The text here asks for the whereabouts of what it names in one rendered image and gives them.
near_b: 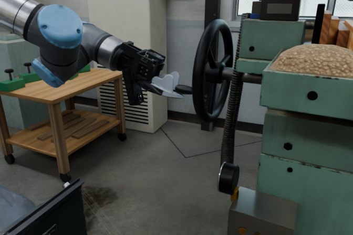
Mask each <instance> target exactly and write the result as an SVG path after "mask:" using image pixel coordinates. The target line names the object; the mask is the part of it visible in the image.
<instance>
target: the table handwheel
mask: <svg viewBox="0 0 353 235"><path fill-rule="evenodd" d="M218 30H219V31H220V32H221V34H222V37H223V42H224V58H223V59H222V60H221V61H220V62H215V60H214V57H213V55H212V51H211V47H210V44H211V42H212V39H213V37H214V35H215V33H216V32H217V31H218ZM206 59H208V61H209V62H208V63H207V64H206ZM205 64H206V65H205ZM233 69H234V68H233V39H232V34H231V30H230V28H229V26H228V24H227V23H226V22H225V21H224V20H222V19H216V20H213V21H212V22H210V23H209V24H208V26H207V27H206V29H205V30H204V32H203V34H202V36H201V39H200V41H199V44H198V48H197V50H196V54H195V60H194V65H193V74H192V99H193V105H194V109H195V112H196V114H197V116H198V118H199V119H200V120H201V121H202V122H204V123H211V122H213V121H214V120H216V119H217V117H218V116H219V115H220V113H221V111H222V109H223V107H224V105H225V102H226V99H227V95H228V92H229V88H230V84H231V81H232V74H233ZM204 78H205V80H206V81H207V82H210V83H211V85H210V94H209V101H208V105H207V111H206V108H205V104H204V95H203V82H204ZM240 80H241V81H240V82H245V83H253V84H262V74H253V73H243V72H242V74H241V79H240ZM217 83H219V84H221V88H220V92H219V96H218V98H217V101H216V103H215V105H214V97H215V92H216V85H217ZM213 105H214V107H213Z"/></svg>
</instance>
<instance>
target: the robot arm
mask: <svg viewBox="0 0 353 235"><path fill-rule="evenodd" d="M0 27H1V28H3V29H6V30H8V31H10V32H11V33H13V34H16V35H18V36H20V37H22V38H23V39H24V40H26V41H28V42H30V43H32V44H34V45H36V46H38V47H39V48H40V56H39V57H38V58H37V59H36V58H35V59H34V61H33V62H32V68H33V69H34V71H35V72H36V73H37V75H38V76H39V77H40V78H41V79H42V80H43V81H45V82H46V83H47V84H48V85H50V86H51V87H53V88H58V87H60V86H61V85H63V84H65V82H66V81H68V80H69V79H70V78H71V77H72V76H74V75H75V74H76V73H77V72H79V71H80V70H81V69H82V68H83V67H85V66H86V65H87V64H88V63H90V62H91V61H95V62H97V63H99V64H100V65H102V66H104V67H106V68H108V69H109V70H111V71H117V70H118V71H122V75H123V79H124V83H125V87H126V92H127V96H128V100H129V105H130V106H135V105H139V104H141V103H143V102H144V97H143V92H142V88H143V89H145V90H147V91H149V92H152V93H155V94H158V95H162V96H165V97H169V98H175V99H183V98H184V94H179V93H176V91H175V86H177V85H178V84H179V77H180V75H179V73H178V72H176V71H174V72H172V73H171V74H168V75H166V74H164V73H162V74H160V71H161V70H163V67H164V61H165V58H166V56H164V55H162V54H160V53H158V52H156V51H154V50H152V49H148V50H147V49H145V50H142V49H140V48H138V47H136V46H134V45H133V44H134V43H133V42H131V41H128V42H125V41H123V40H121V39H119V38H117V37H115V36H113V35H111V34H109V33H107V32H105V31H103V30H101V29H100V28H98V27H96V26H95V25H93V24H91V23H88V22H85V21H81V19H80V17H79V16H78V15H77V14H76V13H75V12H74V11H73V10H72V9H70V8H68V7H66V6H63V5H57V4H54V5H48V6H46V5H44V4H42V3H38V2H36V1H34V0H0ZM147 51H148V52H147ZM146 52H147V53H146ZM156 54H158V55H160V56H162V57H160V56H158V55H156ZM159 74H160V75H159ZM35 207H36V205H35V204H34V203H33V202H32V201H31V200H29V199H28V198H26V197H24V196H22V195H20V194H19V193H17V192H15V191H13V190H11V189H9V188H8V187H6V186H4V185H2V184H1V183H0V232H1V231H2V230H3V229H5V228H6V227H8V226H9V225H10V224H12V223H13V222H14V221H16V220H17V219H19V218H20V217H22V216H23V215H24V214H26V213H28V212H29V211H31V210H32V209H34V208H35Z"/></svg>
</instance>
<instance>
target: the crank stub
mask: <svg viewBox="0 0 353 235"><path fill-rule="evenodd" d="M175 91H176V93H179V94H192V87H190V86H186V85H183V84H178V85H177V86H175Z"/></svg>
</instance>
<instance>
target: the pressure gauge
mask: <svg viewBox="0 0 353 235"><path fill-rule="evenodd" d="M239 174H240V168H239V166H238V165H235V164H231V163H227V162H224V163H223V164H222V166H221V168H220V171H219V175H218V178H217V190H218V192H222V193H225V194H228V195H231V197H230V201H231V202H232V201H233V199H237V198H238V194H239V188H237V183H238V178H239Z"/></svg>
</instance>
